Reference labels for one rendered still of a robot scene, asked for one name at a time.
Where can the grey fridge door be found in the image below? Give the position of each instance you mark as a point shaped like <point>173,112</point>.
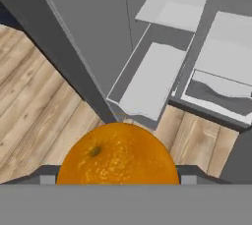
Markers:
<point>95,29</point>

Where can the orange fruit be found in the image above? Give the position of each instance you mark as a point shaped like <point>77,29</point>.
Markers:
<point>118,157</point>

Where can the small white door bin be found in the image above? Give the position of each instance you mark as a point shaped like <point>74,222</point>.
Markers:
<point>177,6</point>

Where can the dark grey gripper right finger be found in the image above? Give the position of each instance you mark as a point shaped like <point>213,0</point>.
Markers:
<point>193,175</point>

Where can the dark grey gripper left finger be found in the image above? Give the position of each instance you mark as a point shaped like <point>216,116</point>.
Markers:
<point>46,175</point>

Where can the grey freezer drawer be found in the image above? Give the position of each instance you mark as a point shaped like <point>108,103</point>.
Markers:
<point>216,99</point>

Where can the large white door bin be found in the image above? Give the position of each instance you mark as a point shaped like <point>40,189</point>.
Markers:
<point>147,84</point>

